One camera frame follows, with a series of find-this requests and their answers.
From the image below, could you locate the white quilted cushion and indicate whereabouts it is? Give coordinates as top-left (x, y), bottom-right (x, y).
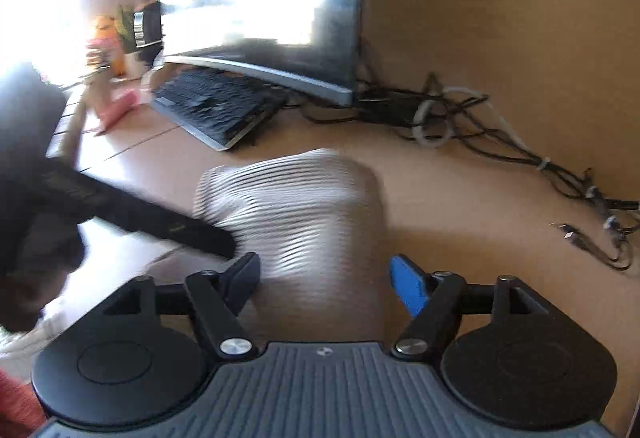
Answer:
top-left (0, 310), bottom-right (69, 362)

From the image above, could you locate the orange toy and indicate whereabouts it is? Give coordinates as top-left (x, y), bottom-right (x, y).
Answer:
top-left (86, 15), bottom-right (124, 69)

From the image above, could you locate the beige striped garment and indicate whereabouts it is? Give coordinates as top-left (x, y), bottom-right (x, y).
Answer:
top-left (192, 149), bottom-right (387, 345)

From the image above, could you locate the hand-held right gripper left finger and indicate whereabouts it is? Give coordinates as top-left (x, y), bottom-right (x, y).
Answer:
top-left (102, 252), bottom-right (262, 361)

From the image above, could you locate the black keyboard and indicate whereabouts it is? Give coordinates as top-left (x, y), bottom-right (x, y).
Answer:
top-left (150, 66), bottom-right (292, 153)

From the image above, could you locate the thin white cable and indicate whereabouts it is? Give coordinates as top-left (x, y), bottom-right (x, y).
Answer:
top-left (412, 86), bottom-right (552, 171)

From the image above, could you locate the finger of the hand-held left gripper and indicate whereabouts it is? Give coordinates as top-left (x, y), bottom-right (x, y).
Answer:
top-left (94, 188), bottom-right (237, 261)

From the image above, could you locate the person's left hand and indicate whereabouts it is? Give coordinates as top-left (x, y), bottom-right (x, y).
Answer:
top-left (0, 210), bottom-right (85, 335)

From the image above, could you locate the red cloth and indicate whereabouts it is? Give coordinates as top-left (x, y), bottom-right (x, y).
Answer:
top-left (0, 365), bottom-right (44, 438)

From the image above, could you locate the black curved monitor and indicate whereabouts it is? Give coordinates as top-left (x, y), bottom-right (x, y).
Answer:
top-left (157, 0), bottom-right (364, 107)

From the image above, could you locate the pink object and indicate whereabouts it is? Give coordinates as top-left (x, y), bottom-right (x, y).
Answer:
top-left (97, 89), bottom-right (139, 129)

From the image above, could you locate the dark cylindrical container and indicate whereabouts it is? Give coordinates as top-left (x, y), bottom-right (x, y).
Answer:
top-left (131, 0), bottom-right (164, 50)

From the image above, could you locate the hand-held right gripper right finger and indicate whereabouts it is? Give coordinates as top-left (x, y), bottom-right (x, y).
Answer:
top-left (390, 255), bottom-right (548, 361)

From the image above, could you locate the bundle of black cables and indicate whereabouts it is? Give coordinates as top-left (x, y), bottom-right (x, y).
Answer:
top-left (300, 38), bottom-right (640, 271)

